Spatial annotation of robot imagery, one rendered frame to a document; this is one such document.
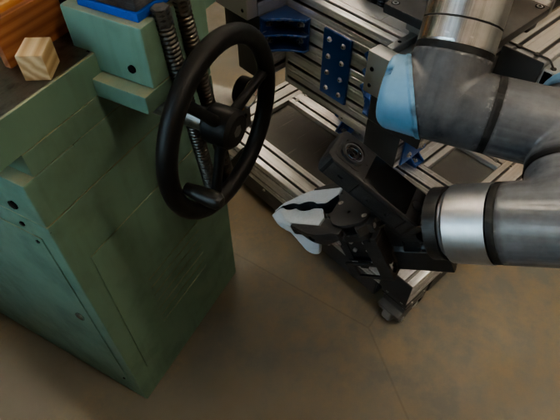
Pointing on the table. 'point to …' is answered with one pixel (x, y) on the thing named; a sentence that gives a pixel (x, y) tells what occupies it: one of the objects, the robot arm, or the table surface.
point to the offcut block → (37, 58)
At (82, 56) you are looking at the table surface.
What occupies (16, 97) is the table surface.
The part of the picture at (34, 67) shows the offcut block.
